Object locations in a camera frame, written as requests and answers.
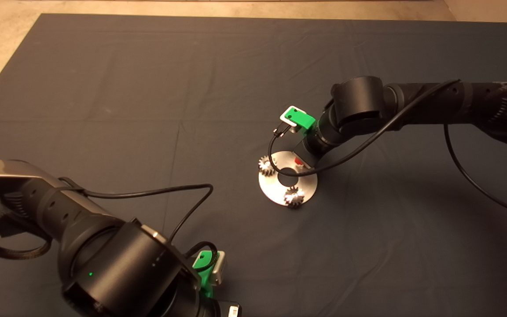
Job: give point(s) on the small steel planetary gear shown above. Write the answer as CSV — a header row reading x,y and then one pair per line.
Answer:
x,y
294,197
266,166

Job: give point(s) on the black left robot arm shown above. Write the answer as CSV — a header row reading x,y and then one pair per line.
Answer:
x,y
82,246

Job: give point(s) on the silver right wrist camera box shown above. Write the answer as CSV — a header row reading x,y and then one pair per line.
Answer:
x,y
288,118

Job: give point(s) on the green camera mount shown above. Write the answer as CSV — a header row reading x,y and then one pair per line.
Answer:
x,y
203,268
302,118

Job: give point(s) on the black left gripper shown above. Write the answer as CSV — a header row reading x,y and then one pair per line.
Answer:
x,y
220,308

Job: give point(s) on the green left camera mount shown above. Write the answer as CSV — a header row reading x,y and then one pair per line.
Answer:
x,y
203,268

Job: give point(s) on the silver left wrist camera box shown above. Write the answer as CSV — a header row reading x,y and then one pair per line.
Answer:
x,y
219,266

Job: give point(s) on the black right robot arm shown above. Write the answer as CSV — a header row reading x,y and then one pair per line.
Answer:
x,y
390,105

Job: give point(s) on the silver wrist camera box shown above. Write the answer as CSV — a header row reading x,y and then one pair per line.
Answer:
x,y
219,266
288,118

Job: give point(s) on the dark grey table cloth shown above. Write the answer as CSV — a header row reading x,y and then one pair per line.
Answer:
x,y
104,66

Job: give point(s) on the round metal carrier plate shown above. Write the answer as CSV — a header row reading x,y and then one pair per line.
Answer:
x,y
275,191

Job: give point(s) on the green right camera mount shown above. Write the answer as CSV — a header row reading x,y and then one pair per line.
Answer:
x,y
302,118

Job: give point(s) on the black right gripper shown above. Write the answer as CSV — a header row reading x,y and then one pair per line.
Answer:
x,y
310,149

